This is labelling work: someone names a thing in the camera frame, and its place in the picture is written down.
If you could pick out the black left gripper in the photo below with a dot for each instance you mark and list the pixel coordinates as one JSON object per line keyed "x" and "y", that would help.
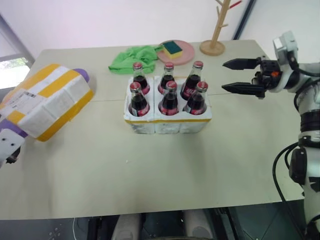
{"x": 13, "y": 156}

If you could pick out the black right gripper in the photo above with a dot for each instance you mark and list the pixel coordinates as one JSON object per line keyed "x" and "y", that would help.
{"x": 268, "y": 68}

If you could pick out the glass cola bottle red cap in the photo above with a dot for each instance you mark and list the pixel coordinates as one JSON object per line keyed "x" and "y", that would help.
{"x": 190, "y": 85}
{"x": 168, "y": 102}
{"x": 196, "y": 102}
{"x": 165, "y": 77}
{"x": 137, "y": 105}
{"x": 145, "y": 86}

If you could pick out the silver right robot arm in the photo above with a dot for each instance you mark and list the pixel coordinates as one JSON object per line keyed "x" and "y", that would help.
{"x": 313, "y": 155}

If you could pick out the yellow and white taped parcel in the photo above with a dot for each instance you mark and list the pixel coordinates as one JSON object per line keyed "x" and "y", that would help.
{"x": 50, "y": 107}

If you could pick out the white foam bottle crate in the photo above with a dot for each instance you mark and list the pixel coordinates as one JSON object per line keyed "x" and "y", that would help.
{"x": 167, "y": 127}

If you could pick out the wooden tree stand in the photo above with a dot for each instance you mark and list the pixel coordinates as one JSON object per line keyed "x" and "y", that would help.
{"x": 212, "y": 47}

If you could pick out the pink round plate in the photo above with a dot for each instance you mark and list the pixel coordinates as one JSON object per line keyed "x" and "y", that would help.
{"x": 186, "y": 53}

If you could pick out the red item on stand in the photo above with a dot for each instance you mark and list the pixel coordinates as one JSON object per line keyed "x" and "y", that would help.
{"x": 236, "y": 3}

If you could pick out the yellow green sponge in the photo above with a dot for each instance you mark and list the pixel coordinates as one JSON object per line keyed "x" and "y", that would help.
{"x": 171, "y": 47}

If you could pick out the green cloth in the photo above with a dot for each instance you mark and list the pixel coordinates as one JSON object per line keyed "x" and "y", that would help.
{"x": 130, "y": 56}

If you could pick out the white rounded shell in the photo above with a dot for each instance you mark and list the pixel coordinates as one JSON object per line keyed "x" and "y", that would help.
{"x": 197, "y": 225}
{"x": 125, "y": 227}

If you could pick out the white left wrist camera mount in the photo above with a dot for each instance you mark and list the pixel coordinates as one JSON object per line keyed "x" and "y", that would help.
{"x": 8, "y": 136}

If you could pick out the dark window frame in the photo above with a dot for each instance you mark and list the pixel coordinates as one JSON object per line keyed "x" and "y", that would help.
{"x": 20, "y": 45}
{"x": 243, "y": 18}

